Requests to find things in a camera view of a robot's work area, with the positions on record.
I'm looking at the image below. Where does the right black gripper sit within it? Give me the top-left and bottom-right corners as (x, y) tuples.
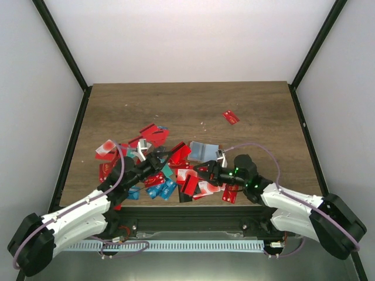
(194, 160), (247, 187)

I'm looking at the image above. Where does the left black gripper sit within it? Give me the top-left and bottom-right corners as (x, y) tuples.
(125, 152), (173, 190)

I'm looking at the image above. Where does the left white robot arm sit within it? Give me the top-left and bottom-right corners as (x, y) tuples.
(7, 151), (173, 277)

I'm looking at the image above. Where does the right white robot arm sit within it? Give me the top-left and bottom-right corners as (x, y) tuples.
(193, 155), (367, 260)

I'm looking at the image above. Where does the white red circle card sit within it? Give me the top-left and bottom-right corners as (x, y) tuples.
(193, 181), (221, 200)

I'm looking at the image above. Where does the red stripe card pile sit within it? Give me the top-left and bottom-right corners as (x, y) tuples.
(177, 175), (199, 196)

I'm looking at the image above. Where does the red VIP card right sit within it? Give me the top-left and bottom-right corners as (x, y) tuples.
(221, 186), (239, 204)

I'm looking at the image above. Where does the blue VIP card lower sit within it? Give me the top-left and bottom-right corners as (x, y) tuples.
(146, 179), (178, 200)

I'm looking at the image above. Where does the lone red card far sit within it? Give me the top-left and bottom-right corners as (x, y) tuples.
(222, 110), (240, 125)

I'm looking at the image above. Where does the white red card left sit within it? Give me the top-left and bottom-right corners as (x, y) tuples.
(95, 139), (117, 161)

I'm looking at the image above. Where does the light blue slotted strip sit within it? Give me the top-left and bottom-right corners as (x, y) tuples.
(65, 240), (264, 253)

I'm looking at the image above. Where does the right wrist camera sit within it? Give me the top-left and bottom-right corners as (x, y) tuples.
(216, 149), (228, 168)

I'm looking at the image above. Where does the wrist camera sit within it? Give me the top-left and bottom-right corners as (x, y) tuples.
(134, 139), (152, 162)
(216, 149), (228, 168)

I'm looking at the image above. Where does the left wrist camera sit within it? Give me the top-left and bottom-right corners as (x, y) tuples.
(134, 139), (152, 162)

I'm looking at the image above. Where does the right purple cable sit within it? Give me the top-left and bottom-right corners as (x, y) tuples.
(224, 142), (361, 260)

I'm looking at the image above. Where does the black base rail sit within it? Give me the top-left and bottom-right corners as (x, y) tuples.
(96, 205), (285, 239)

